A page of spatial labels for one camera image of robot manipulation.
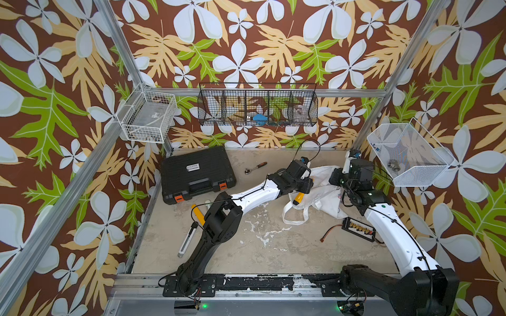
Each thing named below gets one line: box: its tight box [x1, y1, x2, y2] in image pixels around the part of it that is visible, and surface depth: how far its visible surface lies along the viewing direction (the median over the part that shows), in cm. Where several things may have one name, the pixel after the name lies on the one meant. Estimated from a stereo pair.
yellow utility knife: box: [292, 191, 306, 206], surface depth 92 cm
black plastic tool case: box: [160, 146, 238, 205], surface depth 102 cm
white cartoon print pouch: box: [281, 165, 349, 226], surface depth 89 cm
